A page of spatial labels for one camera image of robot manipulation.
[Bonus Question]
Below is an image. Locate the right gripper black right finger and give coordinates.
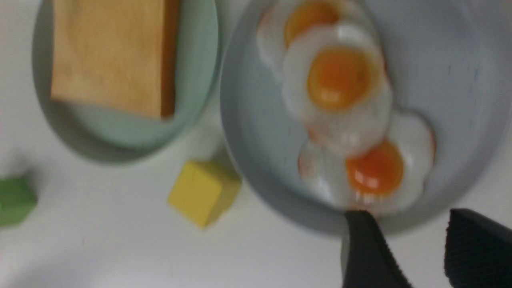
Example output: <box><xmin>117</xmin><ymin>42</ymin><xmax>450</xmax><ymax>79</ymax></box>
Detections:
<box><xmin>444</xmin><ymin>208</ymin><xmax>512</xmax><ymax>288</ymax></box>

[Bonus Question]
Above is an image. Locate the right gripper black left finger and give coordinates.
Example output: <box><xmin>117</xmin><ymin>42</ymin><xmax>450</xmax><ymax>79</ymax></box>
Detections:
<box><xmin>342</xmin><ymin>211</ymin><xmax>412</xmax><ymax>288</ymax></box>

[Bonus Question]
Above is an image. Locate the fried egg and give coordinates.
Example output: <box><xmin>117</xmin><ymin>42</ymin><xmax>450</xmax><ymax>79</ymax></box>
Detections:
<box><xmin>256</xmin><ymin>0</ymin><xmax>362</xmax><ymax>82</ymax></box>
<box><xmin>298</xmin><ymin>112</ymin><xmax>436</xmax><ymax>216</ymax></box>
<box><xmin>282</xmin><ymin>22</ymin><xmax>394</xmax><ymax>156</ymax></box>

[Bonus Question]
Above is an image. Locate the yellow cube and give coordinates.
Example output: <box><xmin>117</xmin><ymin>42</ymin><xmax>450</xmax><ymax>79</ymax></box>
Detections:
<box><xmin>168</xmin><ymin>160</ymin><xmax>242</xmax><ymax>230</ymax></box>

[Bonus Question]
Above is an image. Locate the grey-blue egg plate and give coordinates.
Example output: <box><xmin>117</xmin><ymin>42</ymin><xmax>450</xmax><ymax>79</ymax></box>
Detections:
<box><xmin>220</xmin><ymin>0</ymin><xmax>511</xmax><ymax>235</ymax></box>

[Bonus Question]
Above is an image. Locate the mint green plate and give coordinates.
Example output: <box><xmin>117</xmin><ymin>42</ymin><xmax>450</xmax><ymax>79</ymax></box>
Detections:
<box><xmin>32</xmin><ymin>0</ymin><xmax>221</xmax><ymax>164</ymax></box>

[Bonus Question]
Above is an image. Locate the green cube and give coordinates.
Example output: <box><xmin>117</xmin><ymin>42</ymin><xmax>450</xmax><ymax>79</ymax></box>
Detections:
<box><xmin>0</xmin><ymin>176</ymin><xmax>37</xmax><ymax>228</ymax></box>

